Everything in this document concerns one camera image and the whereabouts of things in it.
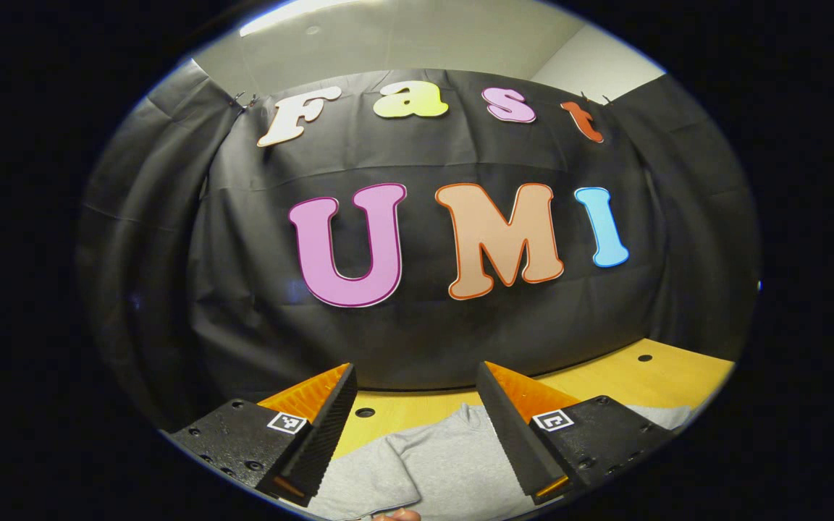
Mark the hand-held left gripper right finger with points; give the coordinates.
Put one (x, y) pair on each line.
(511, 441)

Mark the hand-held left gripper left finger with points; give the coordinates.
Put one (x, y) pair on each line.
(323, 434)

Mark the grey hoodie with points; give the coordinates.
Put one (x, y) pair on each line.
(446, 463)

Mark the black backdrop cloth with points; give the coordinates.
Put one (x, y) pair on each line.
(424, 152)

